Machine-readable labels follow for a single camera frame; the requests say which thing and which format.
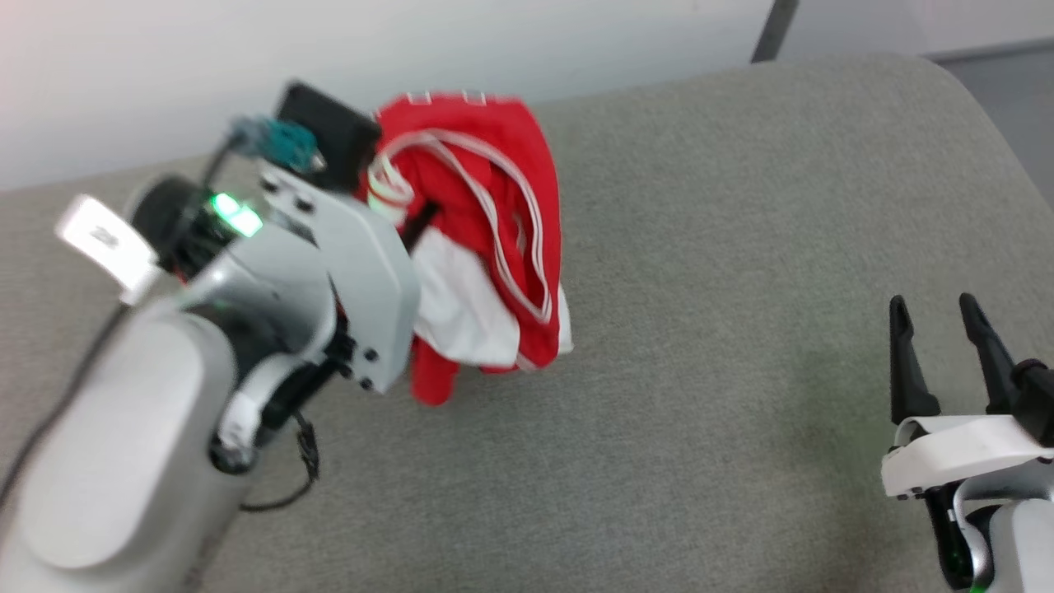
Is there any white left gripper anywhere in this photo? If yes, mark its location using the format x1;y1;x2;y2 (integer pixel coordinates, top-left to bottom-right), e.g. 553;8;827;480
258;159;439;395

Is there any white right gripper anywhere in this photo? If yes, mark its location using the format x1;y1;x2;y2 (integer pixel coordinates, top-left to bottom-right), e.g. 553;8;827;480
880;292;1054;500

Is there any red and white basketball jersey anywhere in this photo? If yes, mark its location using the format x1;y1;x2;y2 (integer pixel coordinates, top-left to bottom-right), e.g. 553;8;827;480
356;89;575;408

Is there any white paper label tag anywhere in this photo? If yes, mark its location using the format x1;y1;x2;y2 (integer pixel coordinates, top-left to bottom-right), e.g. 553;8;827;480
55;194;159;306

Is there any light grey partition panel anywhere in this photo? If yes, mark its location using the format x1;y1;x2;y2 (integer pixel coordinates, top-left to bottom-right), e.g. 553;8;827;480
776;0;1054;60

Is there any dark grey metal bar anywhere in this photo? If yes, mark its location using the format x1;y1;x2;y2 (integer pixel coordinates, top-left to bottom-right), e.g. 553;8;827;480
750;0;800;65

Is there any teal left cable connector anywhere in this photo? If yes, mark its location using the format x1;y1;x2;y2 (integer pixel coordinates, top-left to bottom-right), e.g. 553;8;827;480
229;115;320;171

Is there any thin black left camera cable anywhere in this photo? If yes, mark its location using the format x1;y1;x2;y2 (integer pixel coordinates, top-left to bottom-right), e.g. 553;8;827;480
0;124;248;503

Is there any short black looped arm cable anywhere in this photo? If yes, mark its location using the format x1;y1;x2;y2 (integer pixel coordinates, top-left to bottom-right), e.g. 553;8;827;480
241;410;321;514

